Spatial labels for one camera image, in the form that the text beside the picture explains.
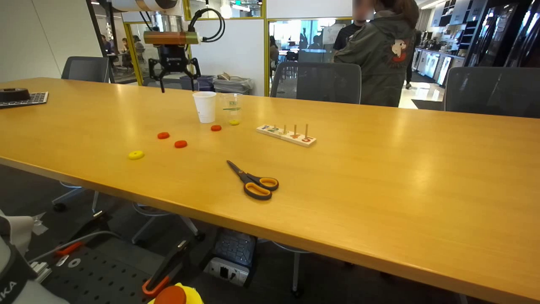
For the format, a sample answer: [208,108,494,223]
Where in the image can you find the black looped gripper cable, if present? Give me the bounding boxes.
[187,5,227,44]

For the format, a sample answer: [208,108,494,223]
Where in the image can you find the white wooden peg board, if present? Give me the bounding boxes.
[254,122,318,149]

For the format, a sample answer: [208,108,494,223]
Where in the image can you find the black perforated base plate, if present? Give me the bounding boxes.
[31,235,170,304]

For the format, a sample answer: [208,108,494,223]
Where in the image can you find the tan wrist camera box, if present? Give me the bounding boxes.
[141,30,202,47]

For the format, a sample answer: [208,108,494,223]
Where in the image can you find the clear plastic cup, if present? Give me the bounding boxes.
[220,91,244,127]

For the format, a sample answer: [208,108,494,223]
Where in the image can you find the red handled black tool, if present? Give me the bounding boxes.
[139,238,190,301]

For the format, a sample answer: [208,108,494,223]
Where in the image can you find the person in black t-shirt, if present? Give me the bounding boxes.
[330,0,376,54]

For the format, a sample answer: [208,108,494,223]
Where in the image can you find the grey office chair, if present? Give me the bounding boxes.
[269,59,362,106]
[58,56,111,84]
[441,66,540,118]

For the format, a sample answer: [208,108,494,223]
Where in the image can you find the person in green jacket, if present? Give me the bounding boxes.
[333,0,421,108]

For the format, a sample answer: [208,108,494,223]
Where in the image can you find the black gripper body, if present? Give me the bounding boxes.
[146,44,202,76]

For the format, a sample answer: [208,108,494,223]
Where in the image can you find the dark keyboard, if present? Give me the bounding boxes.
[0,88,50,110]

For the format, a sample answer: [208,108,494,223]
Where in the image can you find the white paper cup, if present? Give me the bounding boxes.
[190,89,219,125]

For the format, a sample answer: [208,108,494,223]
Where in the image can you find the white power box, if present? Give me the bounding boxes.
[202,255,252,287]

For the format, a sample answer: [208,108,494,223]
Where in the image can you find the yellow emergency stop button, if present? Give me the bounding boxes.
[146,282,205,304]

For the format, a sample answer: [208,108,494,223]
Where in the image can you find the orange handled scissors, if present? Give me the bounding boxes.
[224,159,279,203]

